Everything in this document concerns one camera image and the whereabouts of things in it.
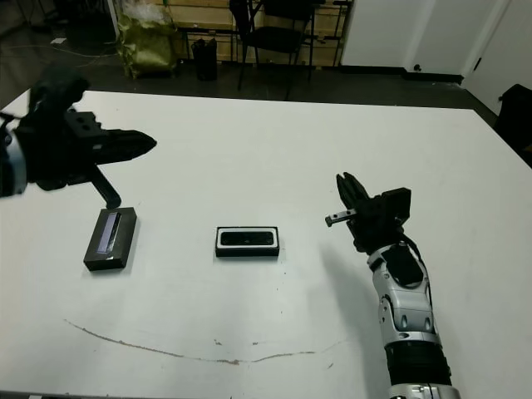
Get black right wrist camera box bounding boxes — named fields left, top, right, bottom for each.
left=379, top=187, right=412, bottom=222

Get white floor cable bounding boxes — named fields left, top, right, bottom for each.
left=0, top=40, right=122, bottom=70

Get stacked wooden crates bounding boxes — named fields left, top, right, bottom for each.
left=165, top=0, right=355, bottom=70

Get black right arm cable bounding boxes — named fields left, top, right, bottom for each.
left=397, top=232, right=431, bottom=292

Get black padded chair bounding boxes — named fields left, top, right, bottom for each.
left=495, top=84, right=532, bottom=147

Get white-legged office desk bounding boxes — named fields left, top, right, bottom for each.
left=105, top=0, right=122, bottom=45

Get black glossy box lid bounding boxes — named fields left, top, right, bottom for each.
left=82, top=205, right=139, bottom=273

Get yellow-green plastic sack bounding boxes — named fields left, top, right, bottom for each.
left=116, top=0, right=185, bottom=81

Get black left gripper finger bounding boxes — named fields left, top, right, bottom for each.
left=101, top=128, right=158, bottom=148
left=95, top=142, right=157, bottom=166

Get small black bin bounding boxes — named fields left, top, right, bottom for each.
left=191, top=38, right=219, bottom=82

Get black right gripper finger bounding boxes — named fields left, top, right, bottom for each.
left=335, top=173, right=359, bottom=211
left=342, top=171, right=372, bottom=209

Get black box white lining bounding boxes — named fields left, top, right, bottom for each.
left=214, top=225, right=280, bottom=259

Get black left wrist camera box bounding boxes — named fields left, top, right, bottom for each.
left=27, top=63, right=91, bottom=123

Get black handheld camera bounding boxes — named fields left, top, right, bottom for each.
left=219, top=230, right=276, bottom=249

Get white door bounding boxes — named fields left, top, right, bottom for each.
left=462, top=0, right=532, bottom=111

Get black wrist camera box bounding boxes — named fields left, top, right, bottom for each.
left=27, top=63, right=91, bottom=123
left=379, top=187, right=412, bottom=222

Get black mesh office chair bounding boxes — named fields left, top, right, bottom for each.
left=237, top=0, right=318, bottom=101

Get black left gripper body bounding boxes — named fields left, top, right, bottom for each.
left=15, top=107, right=122, bottom=209

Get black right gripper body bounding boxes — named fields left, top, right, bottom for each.
left=324, top=195, right=409, bottom=254

